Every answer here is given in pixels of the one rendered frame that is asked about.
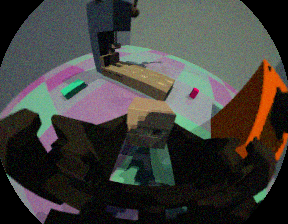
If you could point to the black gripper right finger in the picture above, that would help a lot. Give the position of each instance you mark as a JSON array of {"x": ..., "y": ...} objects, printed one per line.
[{"x": 189, "y": 152}]

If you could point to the green rectangular block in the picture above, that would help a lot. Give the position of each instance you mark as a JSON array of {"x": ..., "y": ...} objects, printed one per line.
[{"x": 73, "y": 88}]

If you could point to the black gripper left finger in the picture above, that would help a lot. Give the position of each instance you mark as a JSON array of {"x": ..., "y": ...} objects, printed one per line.
[{"x": 103, "y": 140}]

